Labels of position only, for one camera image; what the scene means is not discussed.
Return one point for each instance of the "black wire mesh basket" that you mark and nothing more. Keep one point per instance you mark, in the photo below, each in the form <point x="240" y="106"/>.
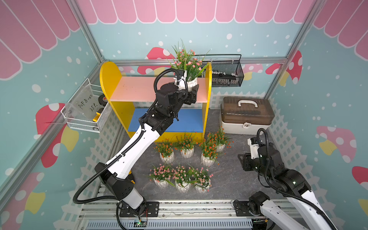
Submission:
<point x="226" y="69"/>

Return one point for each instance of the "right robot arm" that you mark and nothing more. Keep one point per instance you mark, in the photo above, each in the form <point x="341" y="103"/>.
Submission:
<point x="267" y="162"/>

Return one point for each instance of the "yellow utility knife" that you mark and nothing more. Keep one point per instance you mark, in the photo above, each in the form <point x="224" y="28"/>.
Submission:
<point x="95" y="119"/>

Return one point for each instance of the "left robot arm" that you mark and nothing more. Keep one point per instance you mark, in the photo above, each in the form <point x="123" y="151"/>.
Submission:
<point x="114" y="174"/>

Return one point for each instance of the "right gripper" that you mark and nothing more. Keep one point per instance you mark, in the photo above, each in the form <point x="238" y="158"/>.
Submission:
<point x="245" y="162"/>

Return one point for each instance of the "white wire wall basket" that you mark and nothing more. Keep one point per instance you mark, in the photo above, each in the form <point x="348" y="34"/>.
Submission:
<point x="80" y="110"/>

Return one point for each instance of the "red flower pot front right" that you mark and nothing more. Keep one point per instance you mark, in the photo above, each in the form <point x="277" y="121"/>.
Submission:
<point x="209" y="152"/>

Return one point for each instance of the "brown lidded storage box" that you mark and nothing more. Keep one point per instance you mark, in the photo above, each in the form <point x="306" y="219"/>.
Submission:
<point x="245" y="116"/>

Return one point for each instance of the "red flower pot back right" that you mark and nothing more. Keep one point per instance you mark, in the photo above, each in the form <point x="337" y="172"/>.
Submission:
<point x="220" y="140"/>

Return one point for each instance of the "black tape roll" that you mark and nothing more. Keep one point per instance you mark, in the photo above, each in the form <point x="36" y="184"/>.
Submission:
<point x="103" y="101"/>

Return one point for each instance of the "yellow rack with coloured shelves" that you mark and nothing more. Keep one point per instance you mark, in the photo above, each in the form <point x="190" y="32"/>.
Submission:
<point x="131" y="97"/>

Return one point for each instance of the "metal base rail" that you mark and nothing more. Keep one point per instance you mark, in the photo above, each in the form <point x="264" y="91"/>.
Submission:
<point x="218" y="214"/>

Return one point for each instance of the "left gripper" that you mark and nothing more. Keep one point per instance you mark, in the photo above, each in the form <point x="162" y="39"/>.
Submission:
<point x="190" y="97"/>

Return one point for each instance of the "red flower pot middle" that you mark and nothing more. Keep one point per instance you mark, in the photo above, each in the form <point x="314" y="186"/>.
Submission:
<point x="185" y="144"/>

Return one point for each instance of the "pink flower pot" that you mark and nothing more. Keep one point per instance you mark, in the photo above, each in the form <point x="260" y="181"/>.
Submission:
<point x="184" y="178"/>
<point x="193" y="66"/>
<point x="202" y="179"/>
<point x="162" y="175"/>

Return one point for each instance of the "red flower pot left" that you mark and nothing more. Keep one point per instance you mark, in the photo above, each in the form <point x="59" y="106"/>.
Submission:
<point x="165" y="150"/>

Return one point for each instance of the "red flower pot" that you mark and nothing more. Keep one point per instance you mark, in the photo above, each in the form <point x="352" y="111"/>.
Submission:
<point x="185" y="144"/>
<point x="209" y="152"/>
<point x="220" y="140"/>
<point x="165" y="150"/>

